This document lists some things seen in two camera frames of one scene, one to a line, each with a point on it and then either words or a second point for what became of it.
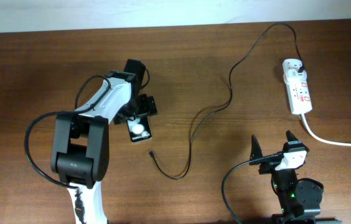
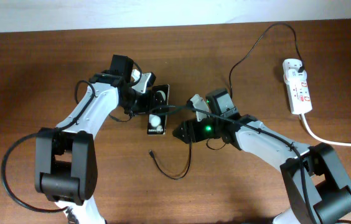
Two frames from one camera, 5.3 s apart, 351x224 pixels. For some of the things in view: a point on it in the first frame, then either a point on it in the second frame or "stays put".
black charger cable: x=228 y=97 → x=188 y=171
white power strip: x=299 y=96 stays put
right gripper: x=256 y=152 → x=191 y=128
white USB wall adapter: x=290 y=69 stays put
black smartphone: x=139 y=129 → x=157 y=122
